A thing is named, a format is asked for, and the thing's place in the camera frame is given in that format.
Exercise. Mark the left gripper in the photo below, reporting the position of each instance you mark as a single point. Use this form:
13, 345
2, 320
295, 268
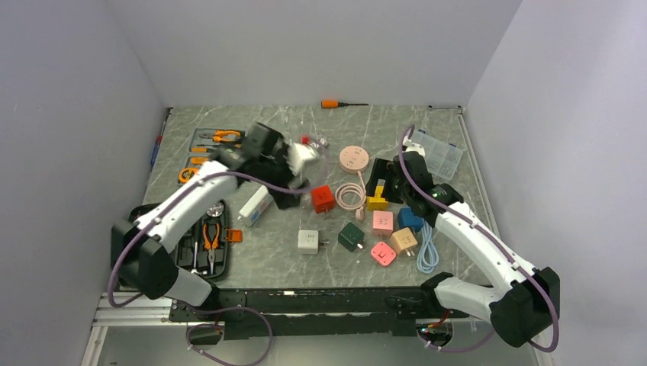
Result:
286, 200

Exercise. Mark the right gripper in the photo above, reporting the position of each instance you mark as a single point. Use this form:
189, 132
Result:
384, 169

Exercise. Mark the yellow cube adapter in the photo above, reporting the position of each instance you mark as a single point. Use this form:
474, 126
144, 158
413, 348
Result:
377, 201

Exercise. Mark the dark blue cube adapter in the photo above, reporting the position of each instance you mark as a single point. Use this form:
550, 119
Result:
407, 219

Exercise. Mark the pink cube adapter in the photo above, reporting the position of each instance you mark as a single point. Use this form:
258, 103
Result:
382, 223

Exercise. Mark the white power strip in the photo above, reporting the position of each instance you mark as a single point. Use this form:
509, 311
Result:
251, 211

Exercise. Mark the clear plastic screw box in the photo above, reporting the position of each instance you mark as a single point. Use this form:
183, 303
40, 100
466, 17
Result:
442, 158

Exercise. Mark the tan cube adapter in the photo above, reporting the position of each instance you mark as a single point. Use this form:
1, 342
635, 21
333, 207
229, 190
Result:
403, 242

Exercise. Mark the grey tool tray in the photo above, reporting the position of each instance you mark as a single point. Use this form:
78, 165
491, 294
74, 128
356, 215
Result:
203, 143

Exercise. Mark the green cube adapter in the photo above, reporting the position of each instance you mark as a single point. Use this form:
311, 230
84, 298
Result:
351, 237

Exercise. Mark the small pink plug adapter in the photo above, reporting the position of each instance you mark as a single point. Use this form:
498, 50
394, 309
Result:
383, 253

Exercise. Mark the red cube adapter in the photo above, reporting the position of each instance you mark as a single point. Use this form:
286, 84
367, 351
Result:
322, 199

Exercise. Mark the white cube adapter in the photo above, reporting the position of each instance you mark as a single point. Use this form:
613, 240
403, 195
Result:
309, 242

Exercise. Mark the black tool case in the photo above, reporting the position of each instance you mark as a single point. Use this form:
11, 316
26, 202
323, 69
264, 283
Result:
202, 242

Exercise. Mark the pink round socket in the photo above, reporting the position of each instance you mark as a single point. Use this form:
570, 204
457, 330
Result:
354, 159

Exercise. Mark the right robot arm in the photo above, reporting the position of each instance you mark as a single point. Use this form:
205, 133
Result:
495, 273

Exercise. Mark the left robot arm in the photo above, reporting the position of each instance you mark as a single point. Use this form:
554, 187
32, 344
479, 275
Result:
169, 220

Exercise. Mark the orange pliers in case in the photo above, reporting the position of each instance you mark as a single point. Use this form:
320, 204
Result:
211, 236

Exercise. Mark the blue red pen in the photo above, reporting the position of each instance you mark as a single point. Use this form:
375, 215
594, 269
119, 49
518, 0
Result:
157, 144

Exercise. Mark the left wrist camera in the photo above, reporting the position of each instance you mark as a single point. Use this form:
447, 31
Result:
302, 153

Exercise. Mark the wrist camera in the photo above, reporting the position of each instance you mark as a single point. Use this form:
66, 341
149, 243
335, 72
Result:
302, 153
414, 147

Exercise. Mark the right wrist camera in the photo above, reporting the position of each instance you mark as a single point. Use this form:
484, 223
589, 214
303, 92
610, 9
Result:
414, 147

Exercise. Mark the orange handled screwdriver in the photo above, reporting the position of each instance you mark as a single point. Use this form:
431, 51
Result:
333, 104

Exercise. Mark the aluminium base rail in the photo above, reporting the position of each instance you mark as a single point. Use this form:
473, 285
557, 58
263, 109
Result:
400, 311

